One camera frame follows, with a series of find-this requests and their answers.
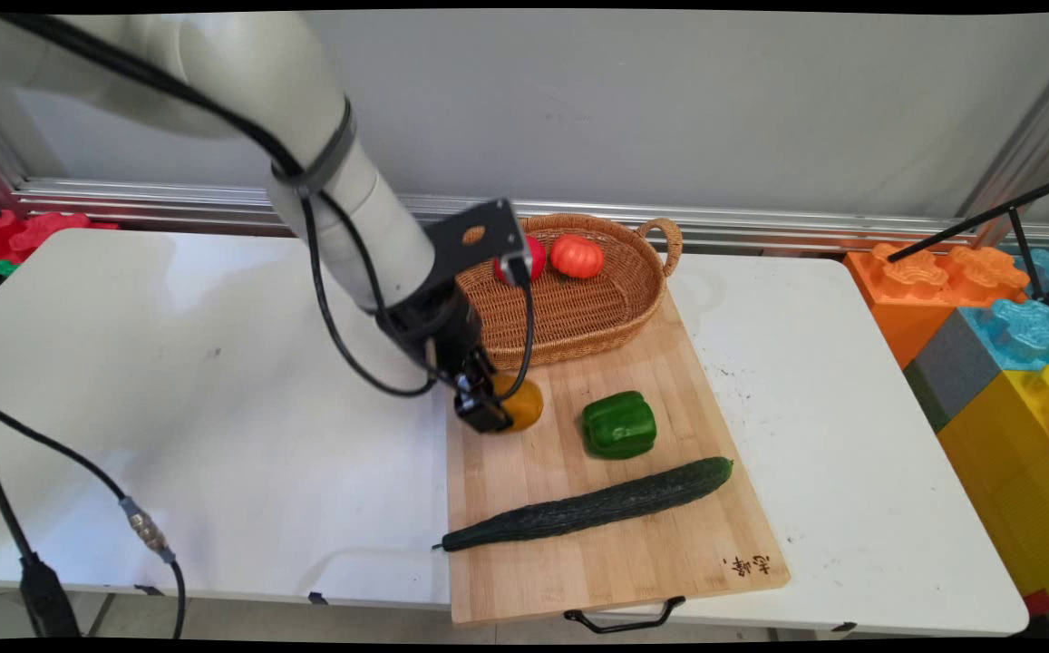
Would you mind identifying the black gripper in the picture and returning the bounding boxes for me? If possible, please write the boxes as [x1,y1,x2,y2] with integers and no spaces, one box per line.
[375,285,514,435]

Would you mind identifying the orange toy fruit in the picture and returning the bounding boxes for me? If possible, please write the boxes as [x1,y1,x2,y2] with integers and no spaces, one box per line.
[491,373,546,434]

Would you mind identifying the green toy bell pepper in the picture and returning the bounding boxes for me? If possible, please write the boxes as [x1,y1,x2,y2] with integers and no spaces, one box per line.
[581,391,658,461]

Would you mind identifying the woven wicker basket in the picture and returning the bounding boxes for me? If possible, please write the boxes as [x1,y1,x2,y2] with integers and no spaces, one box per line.
[456,213,684,372]

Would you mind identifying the red toy apple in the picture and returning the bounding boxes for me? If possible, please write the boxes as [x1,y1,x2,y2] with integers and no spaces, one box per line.
[493,235,549,288]

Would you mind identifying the dark green toy cucumber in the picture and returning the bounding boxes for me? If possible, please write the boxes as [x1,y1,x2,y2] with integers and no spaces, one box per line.
[432,456,734,553]

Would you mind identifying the orange-red toy tomato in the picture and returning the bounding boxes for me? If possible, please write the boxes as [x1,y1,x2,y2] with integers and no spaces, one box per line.
[549,234,606,280]

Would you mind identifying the bamboo cutting board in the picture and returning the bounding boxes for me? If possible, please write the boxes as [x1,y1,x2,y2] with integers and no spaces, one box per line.
[442,283,792,626]

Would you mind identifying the large orange building block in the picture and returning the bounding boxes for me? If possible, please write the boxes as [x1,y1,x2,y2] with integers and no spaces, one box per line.
[843,241,1031,369]

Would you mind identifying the large gray building block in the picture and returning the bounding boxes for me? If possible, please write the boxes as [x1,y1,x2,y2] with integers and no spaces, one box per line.
[902,308,1006,434]

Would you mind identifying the black tripod rods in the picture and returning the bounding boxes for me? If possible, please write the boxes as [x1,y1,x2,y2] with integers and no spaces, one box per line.
[886,171,1049,315]

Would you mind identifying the large blue building block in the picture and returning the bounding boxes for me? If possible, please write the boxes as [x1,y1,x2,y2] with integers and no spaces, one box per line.
[957,247,1049,374]

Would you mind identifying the large yellow building block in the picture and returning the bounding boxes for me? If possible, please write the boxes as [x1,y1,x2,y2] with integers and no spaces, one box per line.
[937,364,1049,633]

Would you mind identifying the black camera USB cable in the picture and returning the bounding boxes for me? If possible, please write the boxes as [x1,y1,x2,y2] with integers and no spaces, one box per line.
[502,258,538,402]

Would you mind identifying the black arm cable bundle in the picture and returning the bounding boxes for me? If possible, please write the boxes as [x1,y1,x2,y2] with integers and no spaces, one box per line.
[0,13,440,399]

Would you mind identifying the black cutting board handle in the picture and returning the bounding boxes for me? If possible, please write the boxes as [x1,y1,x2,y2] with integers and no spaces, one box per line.
[563,596,687,634]

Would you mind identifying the aluminum frame rail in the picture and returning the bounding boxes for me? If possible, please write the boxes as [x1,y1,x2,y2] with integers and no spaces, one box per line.
[0,177,1049,253]

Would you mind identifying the black cable with silver connector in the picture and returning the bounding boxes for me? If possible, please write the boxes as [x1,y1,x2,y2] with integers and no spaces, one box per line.
[0,396,188,639]

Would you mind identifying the thick black cable with plug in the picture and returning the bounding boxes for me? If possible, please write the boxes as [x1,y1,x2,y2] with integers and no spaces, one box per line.
[0,413,83,638]

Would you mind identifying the aluminum frame post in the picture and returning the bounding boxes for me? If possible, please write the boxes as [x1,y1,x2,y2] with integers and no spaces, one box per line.
[954,41,1049,246]

